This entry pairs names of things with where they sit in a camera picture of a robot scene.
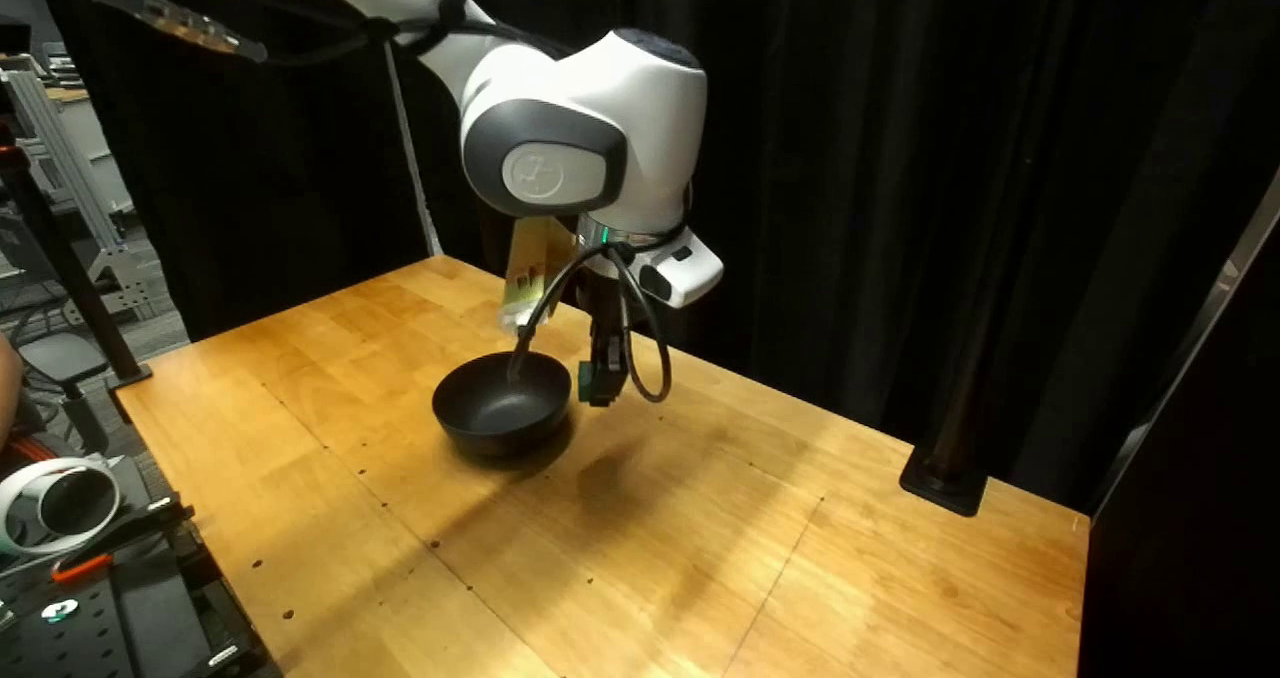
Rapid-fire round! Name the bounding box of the black pole with base plate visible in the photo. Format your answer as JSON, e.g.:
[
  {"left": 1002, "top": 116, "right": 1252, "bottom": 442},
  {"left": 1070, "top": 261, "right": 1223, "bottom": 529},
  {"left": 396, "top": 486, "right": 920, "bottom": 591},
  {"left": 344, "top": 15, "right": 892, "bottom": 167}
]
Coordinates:
[
  {"left": 0, "top": 146, "right": 154, "bottom": 392},
  {"left": 898, "top": 148, "right": 1011, "bottom": 518}
]

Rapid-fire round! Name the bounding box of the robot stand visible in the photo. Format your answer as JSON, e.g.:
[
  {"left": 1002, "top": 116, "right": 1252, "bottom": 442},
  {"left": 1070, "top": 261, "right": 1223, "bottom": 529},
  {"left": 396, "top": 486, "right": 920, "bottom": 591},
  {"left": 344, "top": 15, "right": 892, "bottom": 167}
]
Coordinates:
[{"left": 0, "top": 494, "right": 273, "bottom": 678}]

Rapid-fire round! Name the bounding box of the black bowl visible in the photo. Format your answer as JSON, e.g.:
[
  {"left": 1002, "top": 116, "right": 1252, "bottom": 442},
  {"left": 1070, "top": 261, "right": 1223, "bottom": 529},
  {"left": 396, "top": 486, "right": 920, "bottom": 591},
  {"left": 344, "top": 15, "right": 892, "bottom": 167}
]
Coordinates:
[{"left": 431, "top": 350, "right": 574, "bottom": 460}]

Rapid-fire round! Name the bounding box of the aluminium frame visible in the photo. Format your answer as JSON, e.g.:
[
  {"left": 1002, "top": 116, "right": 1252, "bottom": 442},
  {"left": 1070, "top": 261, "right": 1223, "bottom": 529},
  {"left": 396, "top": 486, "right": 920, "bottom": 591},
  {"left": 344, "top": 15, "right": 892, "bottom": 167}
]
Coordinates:
[{"left": 0, "top": 56, "right": 151, "bottom": 321}]

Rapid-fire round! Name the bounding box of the person's forearm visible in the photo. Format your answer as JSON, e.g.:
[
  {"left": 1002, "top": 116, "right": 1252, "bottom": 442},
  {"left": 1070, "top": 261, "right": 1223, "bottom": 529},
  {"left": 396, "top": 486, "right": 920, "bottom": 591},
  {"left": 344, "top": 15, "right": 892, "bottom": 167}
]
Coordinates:
[{"left": 0, "top": 332, "right": 25, "bottom": 441}]

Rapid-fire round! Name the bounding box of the white strap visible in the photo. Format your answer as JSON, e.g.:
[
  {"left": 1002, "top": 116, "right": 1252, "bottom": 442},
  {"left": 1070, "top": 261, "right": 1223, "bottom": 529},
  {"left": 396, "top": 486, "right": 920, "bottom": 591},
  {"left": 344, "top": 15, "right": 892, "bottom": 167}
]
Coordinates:
[{"left": 383, "top": 42, "right": 444, "bottom": 258}]

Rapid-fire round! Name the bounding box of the orange clamp handle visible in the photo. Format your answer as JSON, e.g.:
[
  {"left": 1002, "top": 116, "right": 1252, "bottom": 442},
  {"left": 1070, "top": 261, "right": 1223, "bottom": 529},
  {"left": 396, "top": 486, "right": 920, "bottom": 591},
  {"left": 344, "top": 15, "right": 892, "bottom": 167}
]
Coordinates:
[{"left": 50, "top": 552, "right": 114, "bottom": 586}]

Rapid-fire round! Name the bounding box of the black stool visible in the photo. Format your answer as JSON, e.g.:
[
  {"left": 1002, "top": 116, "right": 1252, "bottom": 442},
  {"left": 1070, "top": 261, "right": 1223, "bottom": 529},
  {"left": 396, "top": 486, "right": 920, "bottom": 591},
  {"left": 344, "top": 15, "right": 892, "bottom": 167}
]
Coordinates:
[{"left": 17, "top": 331, "right": 111, "bottom": 453}]

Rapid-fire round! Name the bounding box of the dark flat bar brown edge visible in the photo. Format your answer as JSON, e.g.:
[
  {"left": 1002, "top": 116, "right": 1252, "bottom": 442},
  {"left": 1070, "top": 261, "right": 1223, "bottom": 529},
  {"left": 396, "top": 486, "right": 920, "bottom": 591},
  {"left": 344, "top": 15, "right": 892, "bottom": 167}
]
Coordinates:
[{"left": 87, "top": 0, "right": 270, "bottom": 65}]

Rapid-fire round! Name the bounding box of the black curtain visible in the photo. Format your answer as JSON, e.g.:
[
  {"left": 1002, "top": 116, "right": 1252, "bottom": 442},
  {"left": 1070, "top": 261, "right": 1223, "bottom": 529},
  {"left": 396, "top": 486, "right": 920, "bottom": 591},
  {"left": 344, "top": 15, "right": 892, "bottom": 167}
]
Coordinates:
[{"left": 30, "top": 0, "right": 1280, "bottom": 515}]

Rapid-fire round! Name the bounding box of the dark panel with silver edge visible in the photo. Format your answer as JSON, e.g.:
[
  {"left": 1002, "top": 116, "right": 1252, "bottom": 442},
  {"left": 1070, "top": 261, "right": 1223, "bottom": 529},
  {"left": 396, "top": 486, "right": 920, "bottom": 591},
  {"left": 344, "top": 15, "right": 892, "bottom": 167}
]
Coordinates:
[{"left": 1078, "top": 166, "right": 1280, "bottom": 678}]

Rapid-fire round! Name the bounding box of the white headset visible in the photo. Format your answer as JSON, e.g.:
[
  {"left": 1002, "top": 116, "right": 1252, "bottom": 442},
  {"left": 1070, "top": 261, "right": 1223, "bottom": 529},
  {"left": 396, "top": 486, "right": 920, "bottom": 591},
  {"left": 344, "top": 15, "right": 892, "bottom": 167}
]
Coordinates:
[{"left": 0, "top": 455, "right": 123, "bottom": 558}]

